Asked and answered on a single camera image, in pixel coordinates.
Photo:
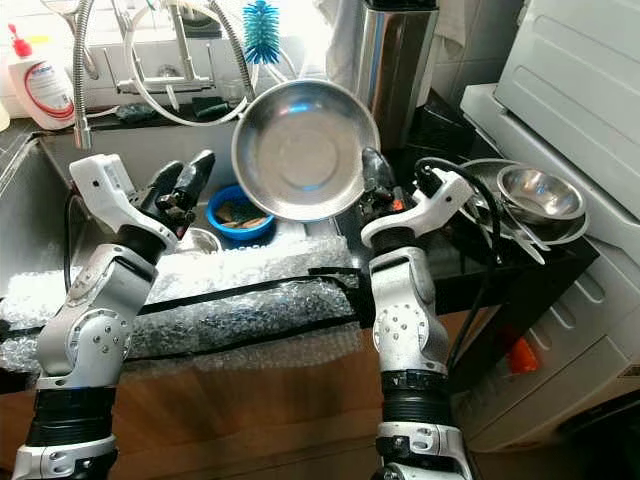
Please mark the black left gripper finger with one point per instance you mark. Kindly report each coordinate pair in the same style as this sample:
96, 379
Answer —
160, 185
198, 175

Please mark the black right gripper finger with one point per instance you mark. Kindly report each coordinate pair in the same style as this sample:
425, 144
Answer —
378, 174

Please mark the large steel bowl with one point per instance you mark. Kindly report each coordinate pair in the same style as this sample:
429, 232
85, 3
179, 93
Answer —
200, 240

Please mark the steel deep plate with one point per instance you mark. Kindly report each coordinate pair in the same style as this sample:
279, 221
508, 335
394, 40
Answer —
300, 150
570, 232

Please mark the green sponge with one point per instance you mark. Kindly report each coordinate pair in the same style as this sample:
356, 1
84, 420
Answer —
209, 109

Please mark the dark scouring pad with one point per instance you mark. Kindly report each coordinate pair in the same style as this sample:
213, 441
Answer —
135, 112

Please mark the blue plastic bowl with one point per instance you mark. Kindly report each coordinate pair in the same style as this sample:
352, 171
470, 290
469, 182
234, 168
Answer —
255, 228

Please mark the tall steel cylinder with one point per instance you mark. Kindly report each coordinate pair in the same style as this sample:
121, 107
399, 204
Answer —
395, 60

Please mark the stainless steel sink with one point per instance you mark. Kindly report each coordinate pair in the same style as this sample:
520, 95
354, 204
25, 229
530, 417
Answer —
40, 210

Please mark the steel gooseneck faucet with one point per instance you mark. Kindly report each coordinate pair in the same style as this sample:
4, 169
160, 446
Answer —
245, 60

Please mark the steel faucet tap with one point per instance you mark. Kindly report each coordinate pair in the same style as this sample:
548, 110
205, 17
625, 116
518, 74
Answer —
178, 45

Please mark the bubble wrap sheet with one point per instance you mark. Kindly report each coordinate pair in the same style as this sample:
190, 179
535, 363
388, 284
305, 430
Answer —
260, 310

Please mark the white red soap bottle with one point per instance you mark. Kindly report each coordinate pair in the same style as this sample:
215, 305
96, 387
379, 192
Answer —
45, 90

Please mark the small steel bowl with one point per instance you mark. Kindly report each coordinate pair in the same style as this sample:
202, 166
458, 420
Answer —
545, 195

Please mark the blue bottle brush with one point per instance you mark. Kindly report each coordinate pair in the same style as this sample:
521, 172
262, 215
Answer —
261, 30

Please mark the orange plastic item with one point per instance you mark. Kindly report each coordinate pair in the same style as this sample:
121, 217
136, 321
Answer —
522, 355

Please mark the wooden sink cabinet front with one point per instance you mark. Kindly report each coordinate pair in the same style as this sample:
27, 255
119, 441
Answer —
290, 410

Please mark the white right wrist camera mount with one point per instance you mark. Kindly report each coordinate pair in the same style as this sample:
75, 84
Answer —
445, 192

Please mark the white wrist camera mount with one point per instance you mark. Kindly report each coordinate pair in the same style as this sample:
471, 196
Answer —
445, 192
100, 180

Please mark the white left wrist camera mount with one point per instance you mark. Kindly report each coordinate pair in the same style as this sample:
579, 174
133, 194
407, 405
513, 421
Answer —
100, 180

